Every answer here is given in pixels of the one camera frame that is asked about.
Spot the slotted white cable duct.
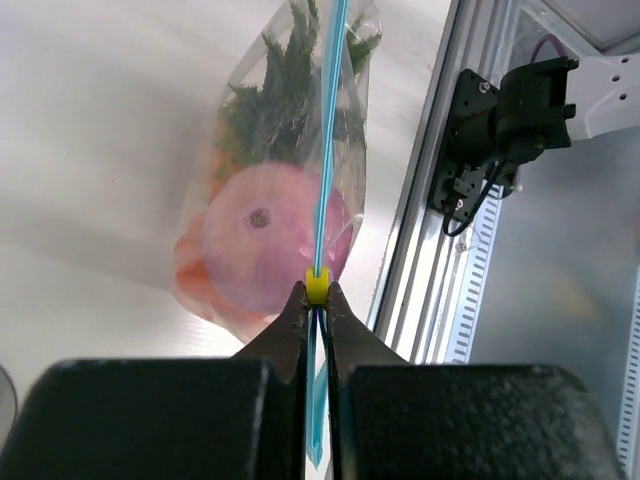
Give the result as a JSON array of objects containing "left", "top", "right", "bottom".
[{"left": 444, "top": 186, "right": 503, "bottom": 364}]

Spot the purple red onion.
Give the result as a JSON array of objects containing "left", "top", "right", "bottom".
[{"left": 201, "top": 162, "right": 321, "bottom": 315}]

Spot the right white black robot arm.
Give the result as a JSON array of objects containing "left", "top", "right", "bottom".
[{"left": 443, "top": 54, "right": 639, "bottom": 199}]

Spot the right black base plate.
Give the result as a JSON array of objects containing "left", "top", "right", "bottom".
[{"left": 428, "top": 69, "right": 499, "bottom": 223}]

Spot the clear zip top bag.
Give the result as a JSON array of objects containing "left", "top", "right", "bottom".
[{"left": 172, "top": 0, "right": 384, "bottom": 469}]

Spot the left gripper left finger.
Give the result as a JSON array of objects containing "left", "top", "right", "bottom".
[{"left": 1, "top": 283, "right": 306, "bottom": 479}]

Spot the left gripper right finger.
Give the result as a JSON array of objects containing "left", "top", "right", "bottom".
[{"left": 326, "top": 284, "right": 624, "bottom": 479}]

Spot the aluminium mounting rail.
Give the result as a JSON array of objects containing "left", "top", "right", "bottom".
[{"left": 366, "top": 1, "right": 522, "bottom": 363}]

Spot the orange toy pineapple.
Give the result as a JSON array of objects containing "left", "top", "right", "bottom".
[{"left": 207, "top": 1, "right": 382, "bottom": 207}]

